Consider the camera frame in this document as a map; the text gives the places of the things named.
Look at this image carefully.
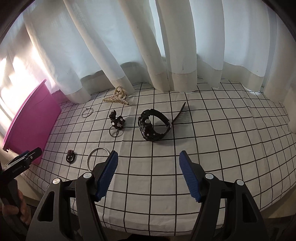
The left hand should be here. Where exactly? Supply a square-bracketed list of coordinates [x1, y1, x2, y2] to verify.
[1, 189, 32, 225]

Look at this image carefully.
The white curtain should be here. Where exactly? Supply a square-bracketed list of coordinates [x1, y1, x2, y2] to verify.
[1, 1, 295, 133]

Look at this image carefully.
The pearl gold hair claw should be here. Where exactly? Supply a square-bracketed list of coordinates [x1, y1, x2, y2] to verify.
[103, 86, 130, 105]

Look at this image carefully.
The black wrist watch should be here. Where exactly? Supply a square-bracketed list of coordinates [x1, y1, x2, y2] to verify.
[137, 102, 186, 142]

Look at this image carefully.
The white grid tablecloth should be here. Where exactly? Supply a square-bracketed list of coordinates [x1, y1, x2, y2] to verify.
[23, 80, 295, 235]

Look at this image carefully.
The black keychain with ring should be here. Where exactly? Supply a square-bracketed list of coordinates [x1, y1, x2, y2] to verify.
[109, 109, 125, 138]

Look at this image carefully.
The pink plastic tub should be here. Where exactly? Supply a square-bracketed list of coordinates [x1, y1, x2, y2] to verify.
[3, 80, 61, 154]

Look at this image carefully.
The small black hair tie charm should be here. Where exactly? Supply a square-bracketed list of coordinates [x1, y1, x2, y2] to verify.
[66, 150, 76, 164]

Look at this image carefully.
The small wire hoop bracelet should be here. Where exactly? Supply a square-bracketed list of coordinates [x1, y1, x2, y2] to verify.
[82, 107, 94, 119]

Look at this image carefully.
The large silver bangle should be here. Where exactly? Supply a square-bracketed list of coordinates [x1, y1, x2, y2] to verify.
[86, 147, 110, 172]

